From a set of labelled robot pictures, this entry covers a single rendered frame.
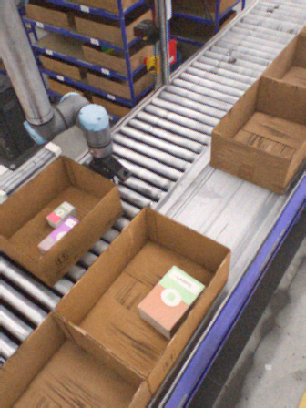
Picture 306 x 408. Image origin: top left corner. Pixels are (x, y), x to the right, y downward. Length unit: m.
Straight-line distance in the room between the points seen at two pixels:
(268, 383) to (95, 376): 1.10
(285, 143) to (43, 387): 1.18
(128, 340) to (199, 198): 0.55
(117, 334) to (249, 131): 0.95
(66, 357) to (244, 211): 0.72
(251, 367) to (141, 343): 1.01
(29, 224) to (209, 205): 0.70
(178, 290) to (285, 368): 1.07
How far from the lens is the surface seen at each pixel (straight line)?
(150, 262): 1.24
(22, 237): 1.57
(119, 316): 1.16
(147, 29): 1.97
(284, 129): 1.68
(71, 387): 1.13
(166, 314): 1.08
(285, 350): 2.11
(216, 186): 1.43
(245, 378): 2.04
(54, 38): 3.28
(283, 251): 1.61
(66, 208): 1.54
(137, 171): 1.69
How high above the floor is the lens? 1.94
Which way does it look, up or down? 49 degrees down
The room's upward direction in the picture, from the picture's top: 7 degrees counter-clockwise
